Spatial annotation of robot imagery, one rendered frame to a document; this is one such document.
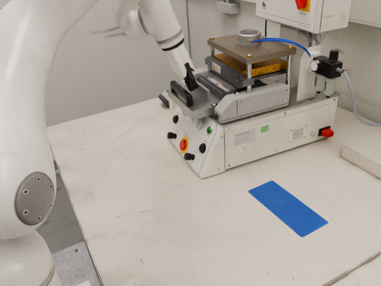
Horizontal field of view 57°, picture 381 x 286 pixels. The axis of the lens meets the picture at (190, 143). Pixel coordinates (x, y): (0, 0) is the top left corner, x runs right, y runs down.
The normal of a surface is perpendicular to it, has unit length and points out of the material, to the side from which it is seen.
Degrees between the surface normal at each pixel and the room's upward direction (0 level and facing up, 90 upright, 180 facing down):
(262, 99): 90
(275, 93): 90
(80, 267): 0
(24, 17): 60
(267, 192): 0
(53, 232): 0
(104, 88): 90
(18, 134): 55
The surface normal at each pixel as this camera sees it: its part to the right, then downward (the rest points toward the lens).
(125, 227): -0.07, -0.86
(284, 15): -0.92, 0.26
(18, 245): 0.29, -0.82
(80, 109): 0.47, 0.43
